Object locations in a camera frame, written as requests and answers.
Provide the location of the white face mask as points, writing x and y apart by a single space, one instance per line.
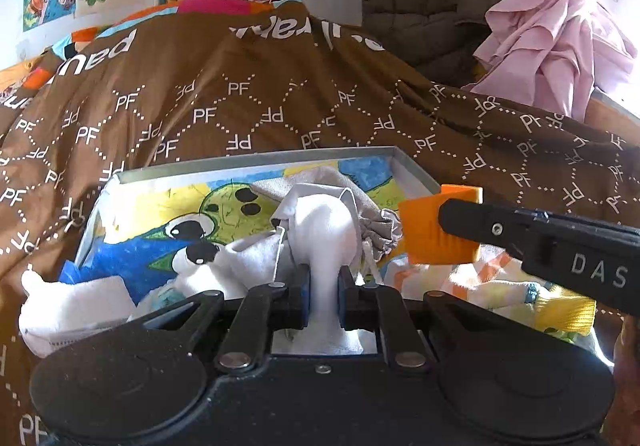
75 311

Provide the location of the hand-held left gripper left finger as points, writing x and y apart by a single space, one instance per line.
301 298

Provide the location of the brown printed duvet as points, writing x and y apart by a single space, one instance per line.
250 76

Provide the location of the person's right forearm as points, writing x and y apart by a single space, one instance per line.
625 366

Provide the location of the orange wavy plastic piece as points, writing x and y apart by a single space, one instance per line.
425 231

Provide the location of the pastel striped sock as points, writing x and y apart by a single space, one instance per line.
500 296

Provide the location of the white sock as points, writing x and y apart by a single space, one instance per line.
250 261
325 236

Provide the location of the wooden bed rail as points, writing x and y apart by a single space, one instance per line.
612 119

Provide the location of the shallow grey box with drawing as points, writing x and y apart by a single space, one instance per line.
165 206

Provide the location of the pink crumpled garment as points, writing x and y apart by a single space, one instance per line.
550 36

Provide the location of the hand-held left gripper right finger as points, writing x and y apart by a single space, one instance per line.
346 298

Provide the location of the blue face mask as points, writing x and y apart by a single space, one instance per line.
157 306

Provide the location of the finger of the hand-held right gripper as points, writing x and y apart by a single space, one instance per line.
490 226

